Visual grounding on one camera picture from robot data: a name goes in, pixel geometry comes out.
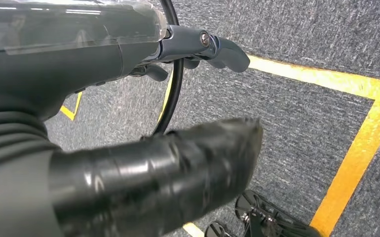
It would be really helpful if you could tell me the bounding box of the black robot foot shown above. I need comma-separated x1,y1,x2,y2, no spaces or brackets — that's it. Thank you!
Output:
204,190,321,237

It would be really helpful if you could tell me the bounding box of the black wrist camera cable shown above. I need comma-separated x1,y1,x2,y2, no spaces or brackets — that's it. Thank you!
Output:
152,0,185,136

